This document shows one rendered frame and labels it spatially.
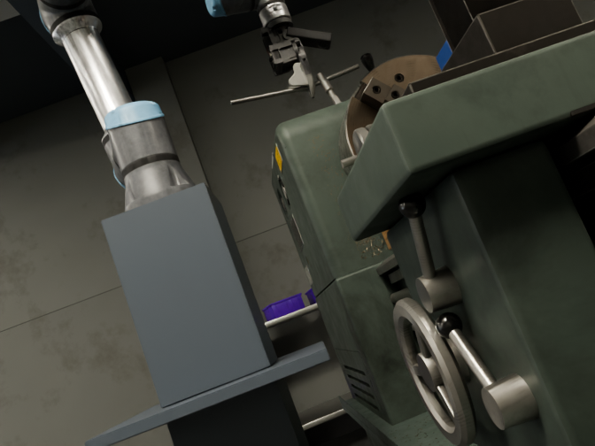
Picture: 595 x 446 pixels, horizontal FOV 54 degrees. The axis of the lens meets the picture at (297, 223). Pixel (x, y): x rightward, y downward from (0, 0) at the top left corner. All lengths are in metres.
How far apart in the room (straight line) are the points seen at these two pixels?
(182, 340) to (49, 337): 3.71
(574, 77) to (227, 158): 4.13
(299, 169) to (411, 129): 0.89
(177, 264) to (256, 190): 3.41
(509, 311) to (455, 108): 0.16
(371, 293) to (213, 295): 0.38
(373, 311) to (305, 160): 0.36
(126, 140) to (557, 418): 0.93
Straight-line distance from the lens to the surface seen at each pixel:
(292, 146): 1.34
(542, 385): 0.48
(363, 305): 1.28
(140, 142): 1.18
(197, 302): 1.06
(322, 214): 1.30
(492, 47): 0.64
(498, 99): 0.47
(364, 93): 1.18
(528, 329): 0.47
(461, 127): 0.45
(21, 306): 4.84
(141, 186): 1.15
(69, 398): 4.70
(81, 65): 1.44
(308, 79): 1.49
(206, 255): 1.06
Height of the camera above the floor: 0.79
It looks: 10 degrees up
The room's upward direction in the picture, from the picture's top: 21 degrees counter-clockwise
